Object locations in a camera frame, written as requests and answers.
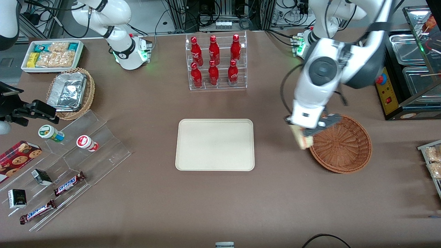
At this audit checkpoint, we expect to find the small black box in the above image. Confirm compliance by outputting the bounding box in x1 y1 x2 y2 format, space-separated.
31 169 53 186
8 189 27 209

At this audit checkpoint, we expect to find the white rectangular snack bin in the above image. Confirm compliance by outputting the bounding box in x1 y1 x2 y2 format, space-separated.
21 40 84 74

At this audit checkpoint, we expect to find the clear bagged snack pack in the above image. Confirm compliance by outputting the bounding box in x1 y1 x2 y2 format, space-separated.
424 145 441 163
427 162 441 180

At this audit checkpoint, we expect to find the cream rectangular tray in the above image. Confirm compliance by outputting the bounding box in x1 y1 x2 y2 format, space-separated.
175 119 255 172

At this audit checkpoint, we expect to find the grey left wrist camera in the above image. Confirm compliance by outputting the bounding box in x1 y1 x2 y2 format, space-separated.
322 113 342 131

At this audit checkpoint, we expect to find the clear acrylic bottle rack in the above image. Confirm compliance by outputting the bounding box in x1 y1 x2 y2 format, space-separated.
185 31 248 91

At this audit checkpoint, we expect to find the red cola bottle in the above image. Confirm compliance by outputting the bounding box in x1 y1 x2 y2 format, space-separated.
228 59 239 86
209 35 220 66
230 34 242 62
208 60 219 86
191 37 204 66
191 62 203 88

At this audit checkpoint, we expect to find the round brown wicker basket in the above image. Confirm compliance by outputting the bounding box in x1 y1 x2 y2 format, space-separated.
309 113 372 174

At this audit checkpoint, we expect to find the clear cracker pack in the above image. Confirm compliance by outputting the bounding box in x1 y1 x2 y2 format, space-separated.
48 42 70 53
35 51 76 68

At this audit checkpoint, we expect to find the red lid yogurt cup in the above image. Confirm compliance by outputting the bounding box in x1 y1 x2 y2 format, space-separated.
76 135 99 152

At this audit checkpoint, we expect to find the black food warmer cabinet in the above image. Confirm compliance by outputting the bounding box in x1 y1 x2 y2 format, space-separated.
375 5 441 121

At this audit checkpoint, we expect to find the grey metal snack tray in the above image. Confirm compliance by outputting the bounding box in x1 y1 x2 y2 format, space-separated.
418 139 441 201

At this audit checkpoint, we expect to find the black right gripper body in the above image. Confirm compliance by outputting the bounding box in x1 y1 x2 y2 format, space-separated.
0 82 33 122

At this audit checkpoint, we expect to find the red plaid cookie box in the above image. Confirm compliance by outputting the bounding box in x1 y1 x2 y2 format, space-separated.
0 141 43 184

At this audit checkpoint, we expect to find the triangular sandwich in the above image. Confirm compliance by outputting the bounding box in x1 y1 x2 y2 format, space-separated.
289 124 314 150

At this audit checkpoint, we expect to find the snickers chocolate bar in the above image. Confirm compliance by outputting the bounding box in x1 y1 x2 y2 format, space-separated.
19 199 57 225
53 172 86 197

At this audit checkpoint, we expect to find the light tan wicker basket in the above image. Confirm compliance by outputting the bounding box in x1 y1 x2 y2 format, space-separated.
47 68 95 121

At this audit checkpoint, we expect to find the black table cable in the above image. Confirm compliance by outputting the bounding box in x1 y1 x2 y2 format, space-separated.
302 234 352 248

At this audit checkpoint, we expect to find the clear acrylic stepped display stand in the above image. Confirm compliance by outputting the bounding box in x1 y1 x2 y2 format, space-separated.
0 110 132 232

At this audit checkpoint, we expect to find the silver foil container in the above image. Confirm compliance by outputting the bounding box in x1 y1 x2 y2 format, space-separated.
47 72 87 112

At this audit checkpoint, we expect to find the green lid yogurt cup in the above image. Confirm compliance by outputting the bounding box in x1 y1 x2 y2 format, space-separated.
38 125 65 143

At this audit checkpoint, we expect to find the stainless steel pan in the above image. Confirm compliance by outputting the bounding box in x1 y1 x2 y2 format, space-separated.
389 34 427 66
402 65 441 104

